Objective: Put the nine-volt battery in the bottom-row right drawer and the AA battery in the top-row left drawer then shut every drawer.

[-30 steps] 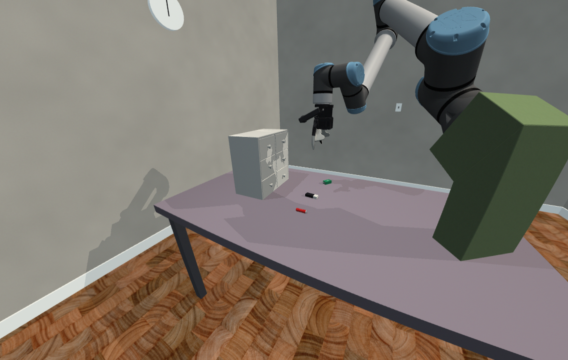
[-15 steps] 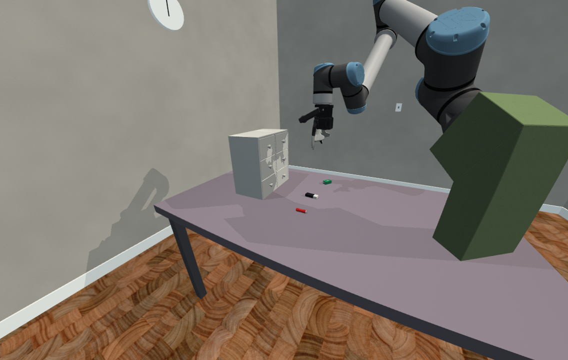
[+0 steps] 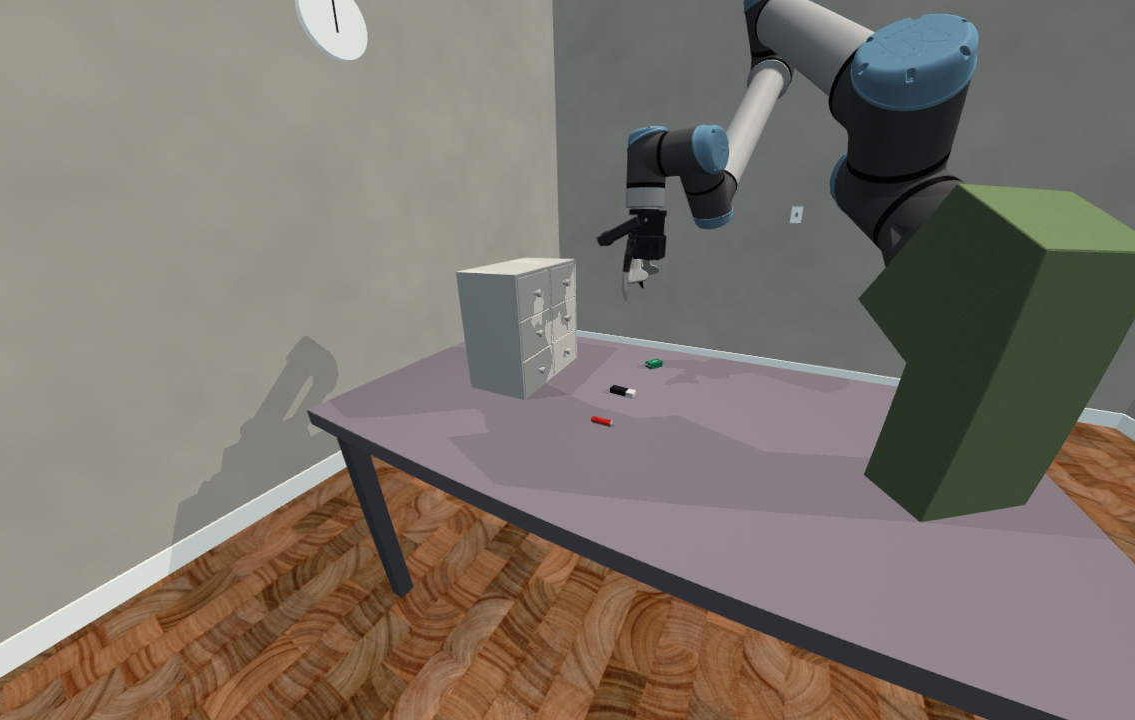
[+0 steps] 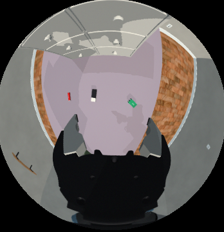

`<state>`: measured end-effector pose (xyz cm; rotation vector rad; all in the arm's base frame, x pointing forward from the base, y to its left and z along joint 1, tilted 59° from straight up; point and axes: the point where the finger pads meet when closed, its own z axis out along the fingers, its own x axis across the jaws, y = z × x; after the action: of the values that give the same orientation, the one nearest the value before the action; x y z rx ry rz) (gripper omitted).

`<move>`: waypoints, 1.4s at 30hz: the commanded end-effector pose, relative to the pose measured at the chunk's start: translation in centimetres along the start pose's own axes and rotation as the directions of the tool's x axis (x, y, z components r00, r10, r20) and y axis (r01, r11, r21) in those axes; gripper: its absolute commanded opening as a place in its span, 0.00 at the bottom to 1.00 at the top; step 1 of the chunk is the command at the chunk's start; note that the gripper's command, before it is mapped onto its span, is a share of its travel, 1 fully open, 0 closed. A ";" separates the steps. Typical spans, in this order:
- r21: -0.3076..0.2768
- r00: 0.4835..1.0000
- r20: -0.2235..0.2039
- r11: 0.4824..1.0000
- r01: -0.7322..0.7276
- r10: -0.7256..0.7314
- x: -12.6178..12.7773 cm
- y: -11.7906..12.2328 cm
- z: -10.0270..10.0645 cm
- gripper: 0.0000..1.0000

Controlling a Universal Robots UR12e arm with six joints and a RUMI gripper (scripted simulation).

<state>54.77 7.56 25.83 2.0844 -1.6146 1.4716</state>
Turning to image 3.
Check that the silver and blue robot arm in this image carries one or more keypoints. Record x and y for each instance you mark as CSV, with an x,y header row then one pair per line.
x,y
901,106

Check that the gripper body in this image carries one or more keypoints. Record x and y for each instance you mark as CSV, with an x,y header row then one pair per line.
x,y
649,232

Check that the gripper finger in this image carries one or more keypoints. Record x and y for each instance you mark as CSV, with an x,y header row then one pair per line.
x,y
647,267
631,274

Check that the white drawer with knob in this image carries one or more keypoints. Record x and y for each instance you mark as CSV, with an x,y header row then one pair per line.
x,y
560,287
530,298

